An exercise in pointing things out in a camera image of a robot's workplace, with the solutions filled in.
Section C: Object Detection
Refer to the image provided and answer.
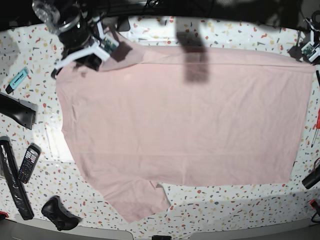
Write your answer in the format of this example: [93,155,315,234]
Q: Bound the long black wrapped bar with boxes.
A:
[0,136,34,221]

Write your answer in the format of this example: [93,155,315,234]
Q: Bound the black pen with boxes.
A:
[316,70,320,87]

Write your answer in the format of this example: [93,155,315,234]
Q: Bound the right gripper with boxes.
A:
[51,17,110,79]

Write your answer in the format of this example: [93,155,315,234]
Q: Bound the turquoise highlighter pen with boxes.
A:
[5,67,29,94]

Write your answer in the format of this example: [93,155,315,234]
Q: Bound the red object at left edge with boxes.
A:
[0,211,8,221]

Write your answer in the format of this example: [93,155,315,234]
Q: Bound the red handled screwdriver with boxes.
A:
[311,110,320,148]

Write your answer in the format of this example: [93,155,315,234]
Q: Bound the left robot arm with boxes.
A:
[304,11,320,45]

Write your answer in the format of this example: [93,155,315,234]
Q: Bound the pink T-shirt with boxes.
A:
[56,39,316,223]

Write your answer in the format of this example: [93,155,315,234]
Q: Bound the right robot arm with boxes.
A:
[32,0,110,79]

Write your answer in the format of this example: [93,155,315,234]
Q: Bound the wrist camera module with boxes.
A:
[100,36,120,55]
[301,42,320,62]

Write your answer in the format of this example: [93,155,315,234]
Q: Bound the black handheld device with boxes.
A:
[0,92,38,130]

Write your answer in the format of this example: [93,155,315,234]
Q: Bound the small red black clip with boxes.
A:
[309,199,318,209]

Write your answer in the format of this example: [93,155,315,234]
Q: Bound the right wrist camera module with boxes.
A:
[100,36,120,55]

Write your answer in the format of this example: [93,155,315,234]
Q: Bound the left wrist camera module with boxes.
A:
[301,42,320,62]

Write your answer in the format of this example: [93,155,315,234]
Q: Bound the black cordless phone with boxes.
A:
[18,143,41,184]

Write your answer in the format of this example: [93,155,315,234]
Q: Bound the black game controller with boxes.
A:
[41,196,82,231]

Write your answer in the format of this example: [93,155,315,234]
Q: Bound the black cylinder tool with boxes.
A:
[302,167,320,190]

